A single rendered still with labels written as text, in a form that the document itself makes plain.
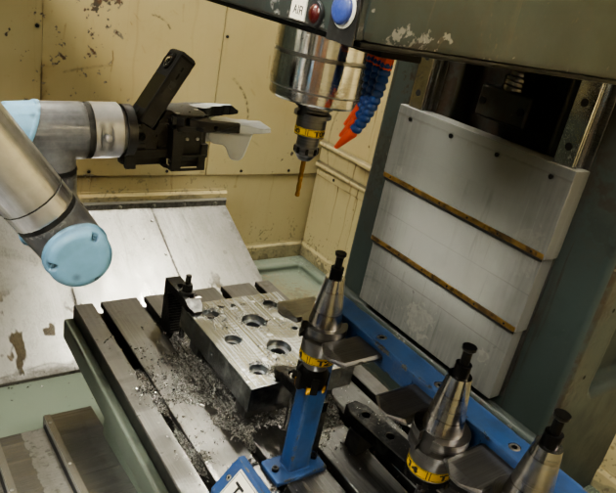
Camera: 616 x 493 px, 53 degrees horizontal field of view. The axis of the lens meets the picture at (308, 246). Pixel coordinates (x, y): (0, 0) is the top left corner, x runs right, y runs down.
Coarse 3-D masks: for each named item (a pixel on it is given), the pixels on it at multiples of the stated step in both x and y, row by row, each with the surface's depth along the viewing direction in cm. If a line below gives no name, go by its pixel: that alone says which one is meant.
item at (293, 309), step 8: (312, 296) 90; (280, 304) 86; (288, 304) 86; (296, 304) 86; (304, 304) 87; (312, 304) 87; (280, 312) 84; (288, 312) 84; (296, 312) 84; (304, 312) 85; (296, 320) 83
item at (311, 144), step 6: (300, 138) 101; (306, 138) 101; (294, 144) 103; (300, 144) 102; (306, 144) 101; (312, 144) 101; (294, 150) 103; (300, 150) 102; (306, 150) 101; (312, 150) 102; (318, 150) 103; (300, 156) 102; (306, 156) 102; (312, 156) 102
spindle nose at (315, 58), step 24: (288, 48) 92; (312, 48) 90; (336, 48) 89; (288, 72) 92; (312, 72) 91; (336, 72) 91; (360, 72) 93; (288, 96) 94; (312, 96) 92; (336, 96) 93; (360, 96) 95
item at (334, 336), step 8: (304, 320) 81; (304, 328) 82; (312, 328) 80; (344, 328) 81; (312, 336) 80; (320, 336) 79; (328, 336) 79; (336, 336) 80; (344, 336) 81; (312, 344) 80; (320, 344) 80
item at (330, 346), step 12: (360, 336) 82; (324, 348) 78; (336, 348) 78; (348, 348) 78; (360, 348) 79; (372, 348) 80; (336, 360) 76; (348, 360) 76; (360, 360) 77; (372, 360) 77
